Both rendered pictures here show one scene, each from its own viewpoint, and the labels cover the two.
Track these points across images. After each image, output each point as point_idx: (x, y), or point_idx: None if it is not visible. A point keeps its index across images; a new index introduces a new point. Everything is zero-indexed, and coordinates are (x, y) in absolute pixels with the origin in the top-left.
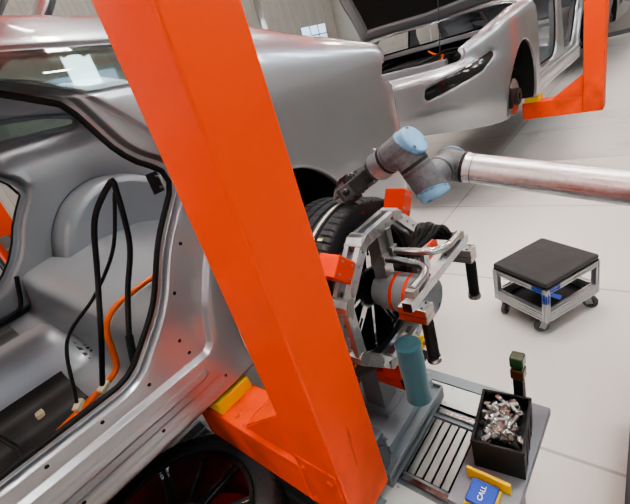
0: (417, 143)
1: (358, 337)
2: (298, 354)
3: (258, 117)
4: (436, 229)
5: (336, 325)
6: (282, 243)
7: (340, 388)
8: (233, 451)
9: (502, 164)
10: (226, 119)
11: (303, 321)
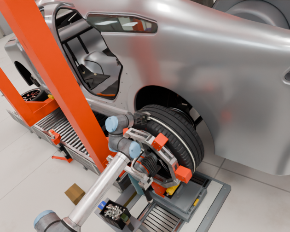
0: (107, 126)
1: None
2: (73, 128)
3: (51, 84)
4: (142, 163)
5: (83, 134)
6: (64, 108)
7: (87, 145)
8: None
9: (106, 166)
10: (46, 81)
11: (73, 124)
